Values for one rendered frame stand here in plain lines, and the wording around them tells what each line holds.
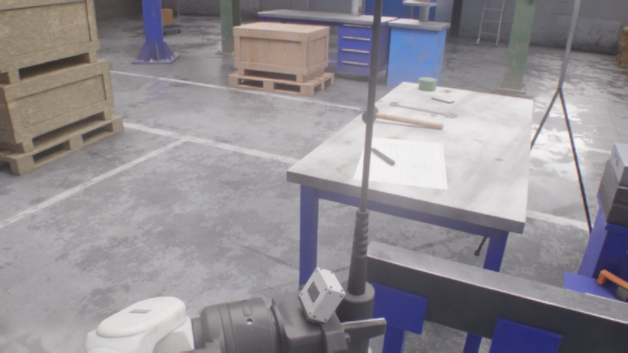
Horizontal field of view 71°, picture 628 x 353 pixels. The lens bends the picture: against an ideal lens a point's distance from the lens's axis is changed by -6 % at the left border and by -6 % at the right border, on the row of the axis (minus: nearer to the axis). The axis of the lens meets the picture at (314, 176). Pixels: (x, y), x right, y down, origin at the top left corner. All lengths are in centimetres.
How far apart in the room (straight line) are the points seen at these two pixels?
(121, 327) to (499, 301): 82
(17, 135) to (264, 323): 369
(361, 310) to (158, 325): 23
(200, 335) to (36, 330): 195
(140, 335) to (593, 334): 92
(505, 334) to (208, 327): 77
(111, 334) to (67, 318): 197
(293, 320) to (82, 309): 199
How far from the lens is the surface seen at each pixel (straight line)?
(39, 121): 424
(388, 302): 116
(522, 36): 700
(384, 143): 181
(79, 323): 241
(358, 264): 53
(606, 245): 133
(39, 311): 255
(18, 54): 411
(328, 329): 54
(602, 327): 113
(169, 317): 51
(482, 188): 154
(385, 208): 150
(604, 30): 1269
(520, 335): 114
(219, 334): 52
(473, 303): 112
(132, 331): 48
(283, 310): 56
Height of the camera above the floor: 149
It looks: 25 degrees down
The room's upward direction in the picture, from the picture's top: 2 degrees clockwise
